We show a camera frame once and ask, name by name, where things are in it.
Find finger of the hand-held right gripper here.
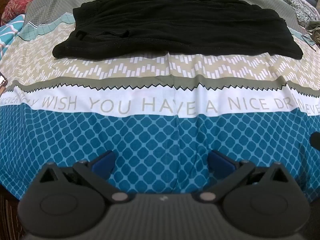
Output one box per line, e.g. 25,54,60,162
310,132,320,153

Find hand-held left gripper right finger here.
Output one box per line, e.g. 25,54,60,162
194,150,292,203

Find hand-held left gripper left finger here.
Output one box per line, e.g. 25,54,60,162
37,150,129,203

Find black pants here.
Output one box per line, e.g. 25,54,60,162
52,0,304,60

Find printed patterned bed sheet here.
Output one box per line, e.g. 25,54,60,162
0,0,320,205

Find olive green cloth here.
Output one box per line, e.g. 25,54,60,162
305,19,320,43

